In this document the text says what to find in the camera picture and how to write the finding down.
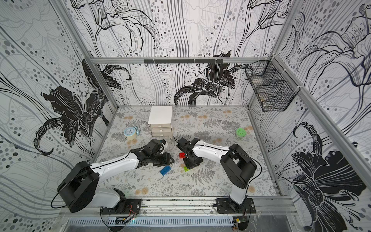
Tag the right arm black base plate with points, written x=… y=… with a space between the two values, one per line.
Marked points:
x=228 y=206

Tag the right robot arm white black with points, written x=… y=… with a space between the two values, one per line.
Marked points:
x=237 y=164

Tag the white slotted cable duct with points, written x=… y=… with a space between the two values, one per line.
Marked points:
x=153 y=221

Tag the aluminium front rail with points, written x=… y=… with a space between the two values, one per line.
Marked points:
x=208 y=206

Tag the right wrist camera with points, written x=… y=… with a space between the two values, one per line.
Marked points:
x=186 y=146

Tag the small blue alarm clock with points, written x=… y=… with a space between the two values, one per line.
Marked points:
x=131 y=133

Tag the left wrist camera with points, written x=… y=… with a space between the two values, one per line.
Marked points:
x=155 y=147

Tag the red lego brick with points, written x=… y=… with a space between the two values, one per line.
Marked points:
x=182 y=155

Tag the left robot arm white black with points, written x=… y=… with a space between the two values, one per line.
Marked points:
x=80 y=190

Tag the blue lego brick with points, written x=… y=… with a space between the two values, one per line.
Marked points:
x=165 y=170

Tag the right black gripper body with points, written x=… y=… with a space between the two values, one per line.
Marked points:
x=192 y=160

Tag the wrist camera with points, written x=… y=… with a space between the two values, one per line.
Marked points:
x=186 y=146
x=155 y=147

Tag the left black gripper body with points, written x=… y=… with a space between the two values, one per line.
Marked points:
x=159 y=160

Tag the black wall hook bar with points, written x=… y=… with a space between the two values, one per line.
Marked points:
x=183 y=61

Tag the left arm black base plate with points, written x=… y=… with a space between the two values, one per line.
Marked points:
x=126 y=207

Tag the white drawer cabinet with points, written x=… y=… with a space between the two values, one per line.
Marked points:
x=160 y=121

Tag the black wire basket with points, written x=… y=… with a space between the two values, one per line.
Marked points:
x=271 y=88

